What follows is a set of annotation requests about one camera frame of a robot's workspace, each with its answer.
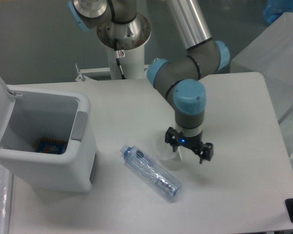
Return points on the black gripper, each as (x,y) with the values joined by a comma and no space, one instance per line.
(194,143)

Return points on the white paper wrapper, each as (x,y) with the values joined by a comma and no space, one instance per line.
(164,151)

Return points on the clear plastic water bottle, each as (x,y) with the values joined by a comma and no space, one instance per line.
(158,178)

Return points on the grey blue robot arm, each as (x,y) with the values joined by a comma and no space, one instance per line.
(177,82)

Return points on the white trash can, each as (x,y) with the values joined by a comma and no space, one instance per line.
(29,114)

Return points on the translucent plastic box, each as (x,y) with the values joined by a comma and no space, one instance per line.
(271,54)

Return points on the blue orange snack packet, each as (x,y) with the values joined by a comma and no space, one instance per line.
(51,146)

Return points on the blue plastic bag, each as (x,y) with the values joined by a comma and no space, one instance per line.
(275,8)

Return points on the paper sheet in plastic sleeve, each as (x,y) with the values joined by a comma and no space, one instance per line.
(6,182)

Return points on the white pedestal base frame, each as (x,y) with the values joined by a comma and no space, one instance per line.
(107,72)

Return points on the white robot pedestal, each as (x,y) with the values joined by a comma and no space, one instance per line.
(125,40)

